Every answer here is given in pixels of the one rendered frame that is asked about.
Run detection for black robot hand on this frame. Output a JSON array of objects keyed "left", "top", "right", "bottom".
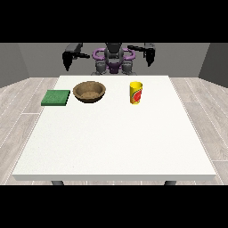
[
  {"left": 61, "top": 50, "right": 91, "bottom": 72},
  {"left": 126, "top": 45, "right": 156, "bottom": 68}
]

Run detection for yellow cup with melon print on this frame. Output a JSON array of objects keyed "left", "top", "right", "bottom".
[{"left": 129, "top": 81, "right": 143, "bottom": 105}]

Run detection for brown wooden bowl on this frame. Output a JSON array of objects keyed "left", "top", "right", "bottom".
[{"left": 72, "top": 80, "right": 107, "bottom": 104}]

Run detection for green square pad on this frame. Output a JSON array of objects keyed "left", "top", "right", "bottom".
[{"left": 40, "top": 89, "right": 71, "bottom": 107}]

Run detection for grey robot trunk purple rings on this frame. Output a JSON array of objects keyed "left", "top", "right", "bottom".
[{"left": 91, "top": 43, "right": 138, "bottom": 76}]

